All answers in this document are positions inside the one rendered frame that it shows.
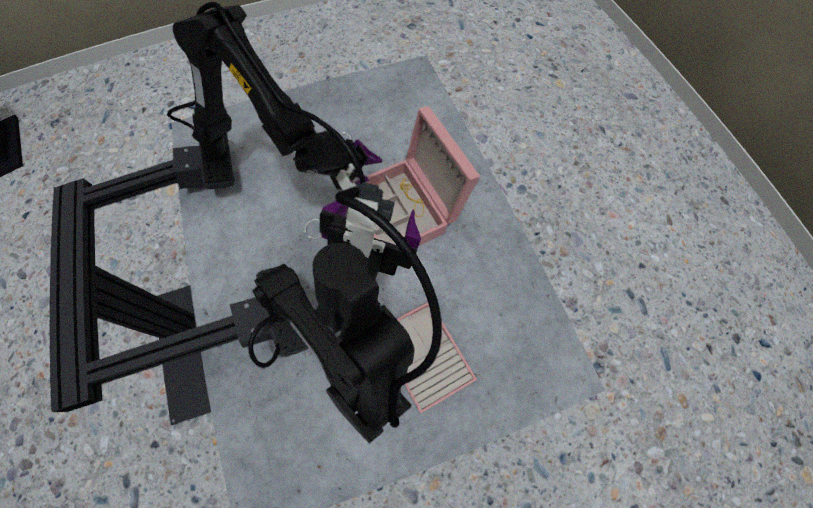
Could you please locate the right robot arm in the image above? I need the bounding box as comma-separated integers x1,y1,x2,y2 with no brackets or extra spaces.
252,243,415,444

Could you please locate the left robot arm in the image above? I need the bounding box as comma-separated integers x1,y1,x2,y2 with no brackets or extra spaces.
172,5,349,183

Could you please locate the pink jewelry box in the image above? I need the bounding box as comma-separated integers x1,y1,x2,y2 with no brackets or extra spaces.
367,106,480,246

